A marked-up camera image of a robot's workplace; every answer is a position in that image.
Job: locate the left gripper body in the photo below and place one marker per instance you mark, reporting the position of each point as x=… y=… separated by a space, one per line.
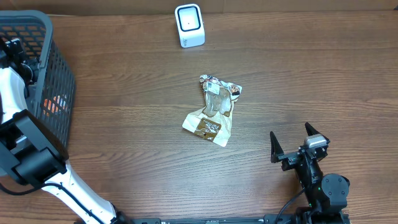
x=33 y=68

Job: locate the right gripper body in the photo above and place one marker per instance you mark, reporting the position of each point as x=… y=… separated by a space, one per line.
x=291 y=160

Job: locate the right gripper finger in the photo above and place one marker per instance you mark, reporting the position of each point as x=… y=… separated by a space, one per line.
x=311 y=131
x=276 y=150

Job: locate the orange tissue pack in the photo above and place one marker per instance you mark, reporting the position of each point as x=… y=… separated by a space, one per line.
x=56 y=105

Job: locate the beige snack pouch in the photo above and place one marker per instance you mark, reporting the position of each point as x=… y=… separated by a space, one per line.
x=214 y=121

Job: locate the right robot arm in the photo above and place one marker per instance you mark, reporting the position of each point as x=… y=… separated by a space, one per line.
x=326 y=194

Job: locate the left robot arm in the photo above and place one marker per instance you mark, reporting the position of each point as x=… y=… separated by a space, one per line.
x=32 y=155

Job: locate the white barcode scanner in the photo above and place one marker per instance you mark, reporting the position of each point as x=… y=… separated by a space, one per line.
x=190 y=25

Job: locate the grey plastic mesh basket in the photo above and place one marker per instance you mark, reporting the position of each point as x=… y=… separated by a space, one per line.
x=35 y=31

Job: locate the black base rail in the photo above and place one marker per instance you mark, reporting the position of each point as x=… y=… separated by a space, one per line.
x=211 y=221

